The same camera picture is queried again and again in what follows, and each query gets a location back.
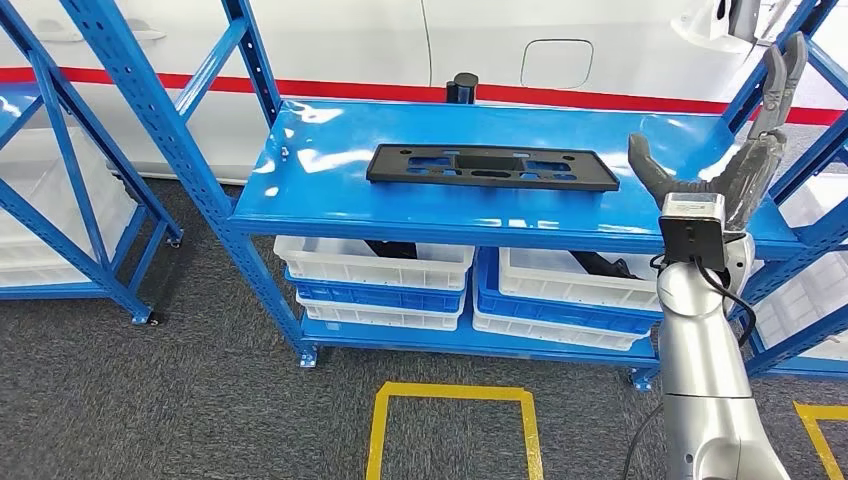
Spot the black part in crate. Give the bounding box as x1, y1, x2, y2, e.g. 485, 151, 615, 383
569, 250, 641, 281
364, 239, 420, 261

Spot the black camera cable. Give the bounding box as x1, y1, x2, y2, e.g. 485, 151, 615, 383
619, 254, 758, 480

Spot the yellow tape floor square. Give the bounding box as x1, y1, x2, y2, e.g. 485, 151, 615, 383
364, 382, 545, 480
792, 401, 848, 480

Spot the black stanchion post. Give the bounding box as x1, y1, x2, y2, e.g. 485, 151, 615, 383
445, 72, 480, 105

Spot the blue metal shelf rack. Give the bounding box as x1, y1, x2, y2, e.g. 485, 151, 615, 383
741, 198, 848, 382
0, 0, 185, 326
59, 0, 848, 392

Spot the white car with red stripe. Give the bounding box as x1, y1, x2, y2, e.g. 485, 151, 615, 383
0, 0, 848, 187

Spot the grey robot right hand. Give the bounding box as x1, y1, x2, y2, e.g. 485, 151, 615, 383
627, 31, 810, 233

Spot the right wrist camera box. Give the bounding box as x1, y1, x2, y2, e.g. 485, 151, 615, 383
659, 192, 730, 273

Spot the stack of white crates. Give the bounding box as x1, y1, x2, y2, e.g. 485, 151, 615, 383
751, 178, 848, 362

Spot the black plastic plate bracket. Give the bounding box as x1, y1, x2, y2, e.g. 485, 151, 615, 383
365, 143, 621, 193

